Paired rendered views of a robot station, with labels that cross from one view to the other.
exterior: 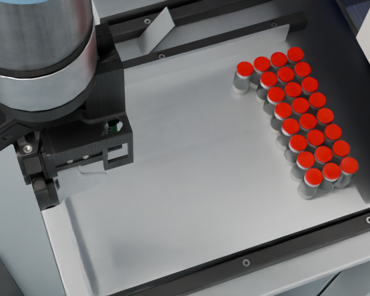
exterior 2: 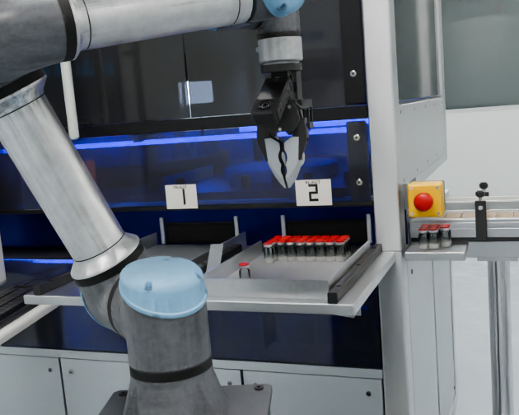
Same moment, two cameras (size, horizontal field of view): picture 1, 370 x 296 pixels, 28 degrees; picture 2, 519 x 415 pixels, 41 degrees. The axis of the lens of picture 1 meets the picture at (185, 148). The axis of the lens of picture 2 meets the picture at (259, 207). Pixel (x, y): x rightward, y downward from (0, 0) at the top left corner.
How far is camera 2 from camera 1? 1.25 m
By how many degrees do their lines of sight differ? 63
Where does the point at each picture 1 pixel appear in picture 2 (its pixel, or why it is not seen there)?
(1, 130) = (287, 84)
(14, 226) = not seen: outside the picture
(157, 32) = (215, 257)
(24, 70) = (296, 30)
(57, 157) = (302, 102)
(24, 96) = (296, 47)
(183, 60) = (238, 259)
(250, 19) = not seen: hidden behind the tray
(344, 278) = (387, 367)
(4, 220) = not seen: outside the picture
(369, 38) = (303, 194)
